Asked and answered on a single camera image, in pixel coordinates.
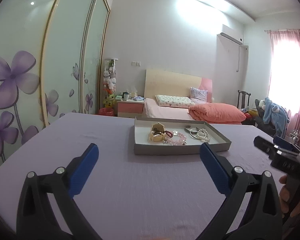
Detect white pearl bracelet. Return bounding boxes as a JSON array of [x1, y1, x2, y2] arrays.
[[194, 127, 211, 143]]

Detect pink bead bracelet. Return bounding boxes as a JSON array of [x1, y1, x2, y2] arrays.
[[162, 130, 188, 146]]

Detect dark red bead necklace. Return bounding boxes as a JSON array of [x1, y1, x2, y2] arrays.
[[152, 128, 175, 138]]

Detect cream yellow wristwatch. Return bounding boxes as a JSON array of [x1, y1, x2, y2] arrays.
[[148, 122, 166, 142]]

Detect silver hoop bangle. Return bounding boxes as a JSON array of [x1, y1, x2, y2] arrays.
[[189, 128, 206, 140]]

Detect right hand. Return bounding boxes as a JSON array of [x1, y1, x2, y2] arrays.
[[278, 174, 300, 230]]

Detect blue plush clothing pile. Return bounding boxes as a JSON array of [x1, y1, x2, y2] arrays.
[[255, 98, 290, 138]]

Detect black wooden chair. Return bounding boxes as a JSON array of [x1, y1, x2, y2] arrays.
[[237, 90, 251, 109]]

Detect pink curtains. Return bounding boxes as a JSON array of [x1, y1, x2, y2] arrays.
[[266, 29, 300, 134]]

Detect coral folded duvet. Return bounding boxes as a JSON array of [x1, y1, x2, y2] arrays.
[[189, 103, 246, 124]]

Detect small patterned cushion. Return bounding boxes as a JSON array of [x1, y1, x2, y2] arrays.
[[190, 87, 208, 103]]

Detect lilac tablecloth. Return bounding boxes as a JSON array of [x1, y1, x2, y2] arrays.
[[0, 112, 288, 240]]

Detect grey shallow cardboard tray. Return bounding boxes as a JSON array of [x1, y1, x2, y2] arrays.
[[134, 118, 231, 155]]

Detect white floral pillow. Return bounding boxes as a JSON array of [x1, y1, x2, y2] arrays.
[[155, 95, 195, 108]]

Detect bed with pink sheet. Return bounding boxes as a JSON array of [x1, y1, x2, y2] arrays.
[[142, 68, 243, 126]]

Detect pink white nightstand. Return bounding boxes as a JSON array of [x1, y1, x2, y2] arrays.
[[116, 99, 144, 119]]

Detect red waste bin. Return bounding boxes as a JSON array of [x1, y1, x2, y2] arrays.
[[98, 107, 115, 116]]

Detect plush toy display column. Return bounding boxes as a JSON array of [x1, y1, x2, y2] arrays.
[[102, 58, 117, 108]]

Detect sliding wardrobe with flower print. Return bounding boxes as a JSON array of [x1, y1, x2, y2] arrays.
[[0, 0, 110, 166]]

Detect wall air conditioner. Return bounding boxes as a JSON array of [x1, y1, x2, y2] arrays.
[[217, 25, 244, 46]]

